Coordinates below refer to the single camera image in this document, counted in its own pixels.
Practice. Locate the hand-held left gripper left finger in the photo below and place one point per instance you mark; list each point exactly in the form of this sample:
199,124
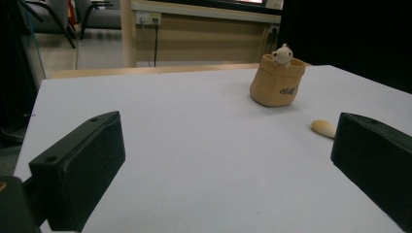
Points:
81,165

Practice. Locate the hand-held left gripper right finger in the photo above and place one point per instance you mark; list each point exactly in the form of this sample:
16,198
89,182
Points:
375,161

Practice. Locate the beige bread roll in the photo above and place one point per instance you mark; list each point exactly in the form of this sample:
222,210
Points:
323,128

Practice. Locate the tan fabric storage basket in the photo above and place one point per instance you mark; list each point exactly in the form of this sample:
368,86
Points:
275,85

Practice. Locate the small white plush bear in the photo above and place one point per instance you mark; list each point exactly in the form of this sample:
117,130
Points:
282,55

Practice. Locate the grey chair with black legs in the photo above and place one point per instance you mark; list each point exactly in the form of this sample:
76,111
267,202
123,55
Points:
81,16

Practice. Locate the white wall power socket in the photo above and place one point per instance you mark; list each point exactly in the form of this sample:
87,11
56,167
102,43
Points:
148,17

